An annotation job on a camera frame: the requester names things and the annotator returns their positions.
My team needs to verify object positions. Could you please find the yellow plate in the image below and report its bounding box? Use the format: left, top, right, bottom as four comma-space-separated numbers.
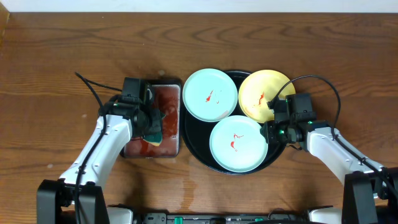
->
238, 70, 289, 123

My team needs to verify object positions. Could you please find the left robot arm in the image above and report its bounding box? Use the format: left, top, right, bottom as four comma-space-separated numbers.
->
37, 101, 165, 223

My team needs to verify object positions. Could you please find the light blue plate bottom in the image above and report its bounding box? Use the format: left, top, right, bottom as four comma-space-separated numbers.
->
209, 115, 268, 173

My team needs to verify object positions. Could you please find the light blue plate top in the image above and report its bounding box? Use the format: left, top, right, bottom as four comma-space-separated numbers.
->
182, 68, 238, 122

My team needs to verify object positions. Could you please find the green yellow sponge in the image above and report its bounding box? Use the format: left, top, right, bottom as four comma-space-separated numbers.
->
143, 132, 163, 147

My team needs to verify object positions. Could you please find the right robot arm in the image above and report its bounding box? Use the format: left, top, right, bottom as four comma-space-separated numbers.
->
261, 104, 397, 223

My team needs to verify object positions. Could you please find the light blue plate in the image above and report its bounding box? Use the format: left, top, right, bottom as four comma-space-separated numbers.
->
182, 68, 238, 122
209, 115, 268, 173

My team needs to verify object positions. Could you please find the round black tray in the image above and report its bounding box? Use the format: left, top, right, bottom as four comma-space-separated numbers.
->
180, 69, 293, 176

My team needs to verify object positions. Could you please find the rectangular black water tray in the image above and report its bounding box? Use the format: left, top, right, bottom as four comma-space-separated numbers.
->
121, 79, 181, 158

